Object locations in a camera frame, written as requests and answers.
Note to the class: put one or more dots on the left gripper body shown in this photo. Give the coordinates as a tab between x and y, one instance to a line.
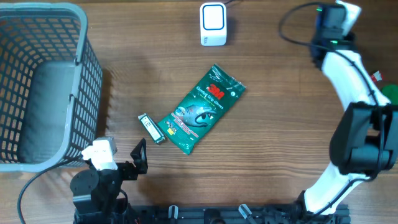
129	173

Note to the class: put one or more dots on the green 3M gloves packet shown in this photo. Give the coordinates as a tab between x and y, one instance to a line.
201	108

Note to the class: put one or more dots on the red stick sachet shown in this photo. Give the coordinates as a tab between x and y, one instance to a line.
377	76

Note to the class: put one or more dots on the green lidded jar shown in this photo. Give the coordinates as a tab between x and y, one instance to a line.
391	92

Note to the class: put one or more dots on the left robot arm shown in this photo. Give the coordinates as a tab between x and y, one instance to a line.
97	193

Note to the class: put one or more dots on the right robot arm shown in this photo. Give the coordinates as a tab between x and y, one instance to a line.
365	142

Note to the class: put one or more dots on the grey plastic shopping basket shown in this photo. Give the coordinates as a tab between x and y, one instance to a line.
51	83

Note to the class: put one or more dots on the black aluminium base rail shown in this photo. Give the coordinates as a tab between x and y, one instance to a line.
188	215

